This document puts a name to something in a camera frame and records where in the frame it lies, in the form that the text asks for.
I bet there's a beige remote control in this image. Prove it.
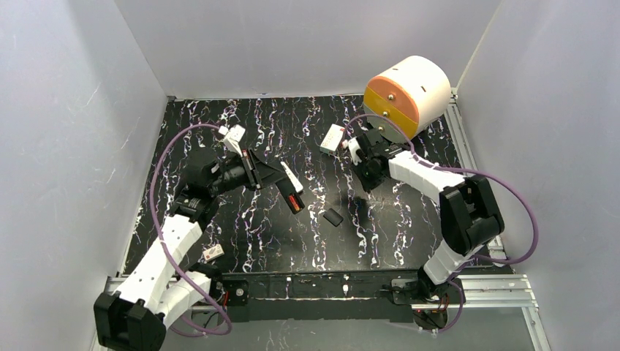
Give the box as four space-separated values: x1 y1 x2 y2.
280 161 303 194

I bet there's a red orange battery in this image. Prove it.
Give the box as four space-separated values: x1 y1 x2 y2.
289 195 300 211

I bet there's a black remote battery cover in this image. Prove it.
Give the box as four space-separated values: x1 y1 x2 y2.
323 208 344 227

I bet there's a black cylindrical remote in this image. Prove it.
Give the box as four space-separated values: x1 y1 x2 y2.
276 177 305 214

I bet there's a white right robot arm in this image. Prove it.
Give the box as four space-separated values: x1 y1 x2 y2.
347 129 504 300

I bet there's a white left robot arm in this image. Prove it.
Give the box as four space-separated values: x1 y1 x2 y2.
94 149 304 350

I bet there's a white remote with red button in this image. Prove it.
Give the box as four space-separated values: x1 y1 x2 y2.
320 124 344 156

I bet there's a small white red remote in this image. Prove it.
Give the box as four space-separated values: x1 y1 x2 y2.
203 244 224 263

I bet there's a round drawer cabinet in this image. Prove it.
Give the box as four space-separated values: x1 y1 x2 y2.
363 56 451 143

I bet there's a black base bar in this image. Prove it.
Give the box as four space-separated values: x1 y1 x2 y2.
219 269 465 323

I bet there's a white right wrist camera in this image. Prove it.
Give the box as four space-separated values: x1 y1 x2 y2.
346 137 365 166

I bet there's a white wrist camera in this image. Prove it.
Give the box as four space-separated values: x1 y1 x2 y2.
218 124 246 156
346 137 365 166

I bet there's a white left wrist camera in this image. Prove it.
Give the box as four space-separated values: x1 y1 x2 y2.
218 124 246 156

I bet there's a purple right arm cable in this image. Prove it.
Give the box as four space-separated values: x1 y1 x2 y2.
342 114 540 335

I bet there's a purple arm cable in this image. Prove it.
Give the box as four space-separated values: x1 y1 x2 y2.
148 123 233 338
342 114 540 335

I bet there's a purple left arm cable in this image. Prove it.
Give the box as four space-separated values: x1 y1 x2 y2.
148 123 233 338

